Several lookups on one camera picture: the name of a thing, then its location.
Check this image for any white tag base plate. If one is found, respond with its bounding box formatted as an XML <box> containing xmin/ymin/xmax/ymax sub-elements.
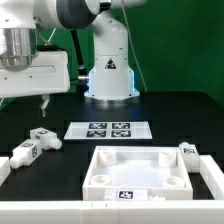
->
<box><xmin>64</xmin><ymin>121</ymin><xmax>152</xmax><ymax>140</ymax></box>

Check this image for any white square tabletop part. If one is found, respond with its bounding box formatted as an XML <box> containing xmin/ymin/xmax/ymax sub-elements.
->
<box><xmin>82</xmin><ymin>146</ymin><xmax>193</xmax><ymax>201</ymax></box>

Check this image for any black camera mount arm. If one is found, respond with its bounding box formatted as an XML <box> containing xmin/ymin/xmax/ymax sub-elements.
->
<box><xmin>70</xmin><ymin>29</ymin><xmax>89</xmax><ymax>82</ymax></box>

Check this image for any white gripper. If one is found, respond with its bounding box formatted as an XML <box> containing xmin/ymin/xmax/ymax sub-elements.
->
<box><xmin>0</xmin><ymin>51</ymin><xmax>70</xmax><ymax>117</ymax></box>

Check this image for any white obstacle fence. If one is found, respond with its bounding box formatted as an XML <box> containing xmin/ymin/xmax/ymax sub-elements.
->
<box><xmin>0</xmin><ymin>155</ymin><xmax>224</xmax><ymax>224</ymax></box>

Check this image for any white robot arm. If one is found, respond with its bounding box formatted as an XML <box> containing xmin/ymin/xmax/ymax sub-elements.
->
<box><xmin>0</xmin><ymin>0</ymin><xmax>147</xmax><ymax>106</ymax></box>

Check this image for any white cable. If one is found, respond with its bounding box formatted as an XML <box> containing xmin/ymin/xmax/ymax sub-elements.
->
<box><xmin>120</xmin><ymin>0</ymin><xmax>148</xmax><ymax>93</ymax></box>

